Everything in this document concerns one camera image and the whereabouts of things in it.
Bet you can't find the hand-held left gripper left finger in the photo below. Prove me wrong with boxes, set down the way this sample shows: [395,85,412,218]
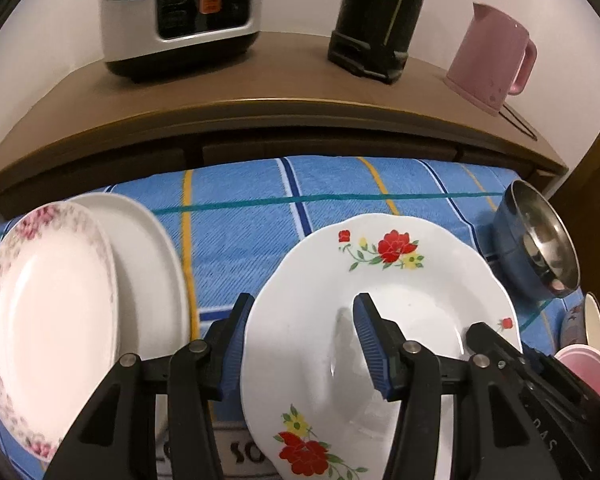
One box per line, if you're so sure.
[44,292,257,480]

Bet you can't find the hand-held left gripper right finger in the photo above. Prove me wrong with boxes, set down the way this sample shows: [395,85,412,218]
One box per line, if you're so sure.
[352,292,557,480]

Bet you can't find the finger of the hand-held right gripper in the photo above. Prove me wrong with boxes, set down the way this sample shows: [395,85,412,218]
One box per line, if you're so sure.
[466,322,551,378]

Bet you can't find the red flower white plate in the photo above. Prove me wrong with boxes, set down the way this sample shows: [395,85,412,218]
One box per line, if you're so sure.
[240,212,524,480]

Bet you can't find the pink bowl white rim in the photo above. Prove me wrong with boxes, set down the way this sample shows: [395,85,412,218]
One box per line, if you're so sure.
[554,344,600,398]

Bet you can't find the stainless steel bowl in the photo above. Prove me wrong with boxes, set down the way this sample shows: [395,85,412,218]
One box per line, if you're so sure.
[492,179,581,300]

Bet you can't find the cream enamel bowl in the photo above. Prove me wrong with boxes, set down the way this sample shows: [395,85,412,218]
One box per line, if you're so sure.
[560,291,600,356]

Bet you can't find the plain white plate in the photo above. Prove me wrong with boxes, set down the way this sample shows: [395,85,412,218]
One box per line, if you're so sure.
[70,192,193,431]

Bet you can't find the pink floral rim plate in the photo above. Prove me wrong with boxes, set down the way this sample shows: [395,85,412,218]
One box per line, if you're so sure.
[0,201,120,463]

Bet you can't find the white cloth label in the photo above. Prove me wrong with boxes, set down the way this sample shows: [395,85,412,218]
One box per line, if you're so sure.
[155,422,281,478]

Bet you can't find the blue checked cloth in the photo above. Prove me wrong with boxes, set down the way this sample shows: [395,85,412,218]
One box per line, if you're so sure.
[0,156,588,480]

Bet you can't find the brown wooden sideboard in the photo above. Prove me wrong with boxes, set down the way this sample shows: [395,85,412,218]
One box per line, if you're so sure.
[0,30,570,211]

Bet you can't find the pink electric kettle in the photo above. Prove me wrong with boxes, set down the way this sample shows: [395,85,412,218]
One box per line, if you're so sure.
[445,2,538,117]

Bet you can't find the silver black rice cooker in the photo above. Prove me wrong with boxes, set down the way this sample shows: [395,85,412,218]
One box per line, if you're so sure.
[91,0,281,81]

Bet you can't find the tall black thermos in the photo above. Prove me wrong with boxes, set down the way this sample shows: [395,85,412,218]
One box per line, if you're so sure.
[327,0,437,85]

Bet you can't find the black kettle cable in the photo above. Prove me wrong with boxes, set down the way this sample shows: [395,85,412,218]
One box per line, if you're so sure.
[500,105,538,141]

